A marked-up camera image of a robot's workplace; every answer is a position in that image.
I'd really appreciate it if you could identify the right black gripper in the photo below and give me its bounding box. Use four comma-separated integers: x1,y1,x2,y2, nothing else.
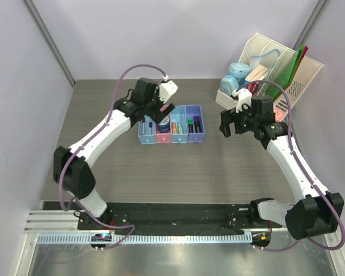
220,101,259,138

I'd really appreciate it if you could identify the blue glue bottle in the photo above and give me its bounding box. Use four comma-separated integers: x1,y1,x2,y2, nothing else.
157,116,170,133

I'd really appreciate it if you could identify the orange highlighter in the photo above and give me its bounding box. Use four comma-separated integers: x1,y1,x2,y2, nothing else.
171,122,178,135

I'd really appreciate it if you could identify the red cap white marker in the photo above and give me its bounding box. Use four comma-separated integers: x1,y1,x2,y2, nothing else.
141,119,145,135

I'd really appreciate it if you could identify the light green eraser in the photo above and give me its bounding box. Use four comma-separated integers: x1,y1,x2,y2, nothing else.
178,122,184,134

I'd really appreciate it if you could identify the green cap black marker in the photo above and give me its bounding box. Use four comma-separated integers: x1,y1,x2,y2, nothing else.
187,118,194,133

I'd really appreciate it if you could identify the purple cap black marker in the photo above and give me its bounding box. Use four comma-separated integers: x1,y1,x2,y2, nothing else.
193,115,201,133

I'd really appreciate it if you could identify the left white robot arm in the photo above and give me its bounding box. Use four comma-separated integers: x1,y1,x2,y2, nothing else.
53,78,178,229

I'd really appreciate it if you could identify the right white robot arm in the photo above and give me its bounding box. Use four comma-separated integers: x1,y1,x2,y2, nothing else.
219,94,344,240

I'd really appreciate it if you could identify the light blue bin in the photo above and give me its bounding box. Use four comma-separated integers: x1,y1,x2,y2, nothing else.
138,116,156,145
170,105,188,143

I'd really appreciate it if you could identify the leftmost light blue bin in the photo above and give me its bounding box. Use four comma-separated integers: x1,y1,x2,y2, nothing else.
138,116,156,145

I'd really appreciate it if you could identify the pink bin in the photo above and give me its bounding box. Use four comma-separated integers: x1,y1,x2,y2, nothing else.
155,114,172,143

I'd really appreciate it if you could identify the purple bin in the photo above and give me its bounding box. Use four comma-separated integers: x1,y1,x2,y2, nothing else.
186,105,205,143

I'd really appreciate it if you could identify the lower blue tape dispenser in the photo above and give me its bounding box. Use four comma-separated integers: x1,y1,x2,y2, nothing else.
220,75,239,96

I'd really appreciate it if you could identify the blue tape dispenser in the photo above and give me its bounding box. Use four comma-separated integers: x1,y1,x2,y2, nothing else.
228,62,252,85
220,75,239,96

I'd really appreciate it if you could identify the red blue book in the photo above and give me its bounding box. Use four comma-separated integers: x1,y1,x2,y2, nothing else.
247,82,260,94

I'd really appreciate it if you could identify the pink sticky note pad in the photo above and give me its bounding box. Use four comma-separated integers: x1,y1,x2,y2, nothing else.
274,106,288,122

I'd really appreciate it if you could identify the upper blue tape dispenser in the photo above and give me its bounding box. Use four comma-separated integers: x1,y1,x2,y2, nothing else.
228,62,252,85

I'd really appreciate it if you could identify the tan topped book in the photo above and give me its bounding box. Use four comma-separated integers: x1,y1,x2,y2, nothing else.
245,64,269,82

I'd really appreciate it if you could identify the white desk file organizer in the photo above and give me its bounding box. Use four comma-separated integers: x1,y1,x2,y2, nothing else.
215,33,323,109

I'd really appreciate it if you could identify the green plastic folder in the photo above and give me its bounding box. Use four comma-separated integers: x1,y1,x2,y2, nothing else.
269,44,308,90

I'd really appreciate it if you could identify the clear zip bag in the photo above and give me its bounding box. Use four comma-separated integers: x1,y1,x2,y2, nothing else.
250,48,281,70

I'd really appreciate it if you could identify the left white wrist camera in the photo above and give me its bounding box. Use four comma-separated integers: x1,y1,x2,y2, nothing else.
158,75,178,104

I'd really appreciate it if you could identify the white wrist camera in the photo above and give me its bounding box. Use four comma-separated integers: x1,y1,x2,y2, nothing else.
158,75,178,104
231,88,252,113

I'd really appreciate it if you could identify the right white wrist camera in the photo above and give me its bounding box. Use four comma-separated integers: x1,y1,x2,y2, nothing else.
231,88,252,113

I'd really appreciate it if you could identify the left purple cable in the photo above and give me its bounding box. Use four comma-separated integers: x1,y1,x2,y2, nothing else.
59,64,170,250

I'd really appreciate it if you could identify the purple cable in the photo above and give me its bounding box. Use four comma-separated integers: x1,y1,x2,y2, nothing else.
234,79,345,252
59,64,170,250

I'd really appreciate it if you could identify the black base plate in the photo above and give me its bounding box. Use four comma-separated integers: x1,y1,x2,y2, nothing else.
78,202,280,236

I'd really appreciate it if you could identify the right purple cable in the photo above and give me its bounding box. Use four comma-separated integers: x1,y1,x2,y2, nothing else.
234,79,345,252

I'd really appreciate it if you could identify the aluminium rail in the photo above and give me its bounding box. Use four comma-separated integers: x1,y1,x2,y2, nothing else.
24,206,339,245

